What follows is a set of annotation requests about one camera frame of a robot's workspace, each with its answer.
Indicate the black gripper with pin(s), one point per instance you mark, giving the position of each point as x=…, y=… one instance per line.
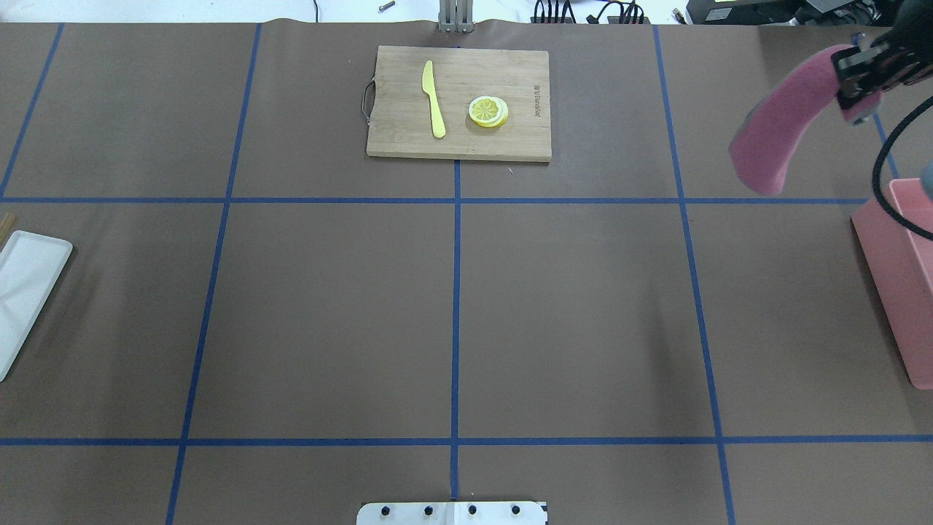
x=912, y=23

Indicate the magenta cloth with grey edge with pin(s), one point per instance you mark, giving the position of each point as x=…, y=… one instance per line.
x=763, y=146

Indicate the pink plastic bin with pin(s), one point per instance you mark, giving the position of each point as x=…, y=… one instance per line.
x=900, y=264

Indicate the black power strip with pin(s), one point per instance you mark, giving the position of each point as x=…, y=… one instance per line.
x=609, y=13

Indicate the lemon slice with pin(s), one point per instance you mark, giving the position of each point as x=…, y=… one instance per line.
x=489, y=111

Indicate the yellow plastic knife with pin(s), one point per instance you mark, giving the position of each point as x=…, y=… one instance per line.
x=438, y=128

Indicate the bamboo cutting board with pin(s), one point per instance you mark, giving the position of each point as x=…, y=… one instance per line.
x=399, y=121

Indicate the white rectangular tray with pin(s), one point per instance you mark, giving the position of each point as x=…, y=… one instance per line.
x=31, y=265

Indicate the aluminium frame post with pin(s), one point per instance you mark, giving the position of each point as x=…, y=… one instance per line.
x=456, y=16

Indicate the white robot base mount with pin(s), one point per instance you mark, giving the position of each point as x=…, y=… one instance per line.
x=459, y=512

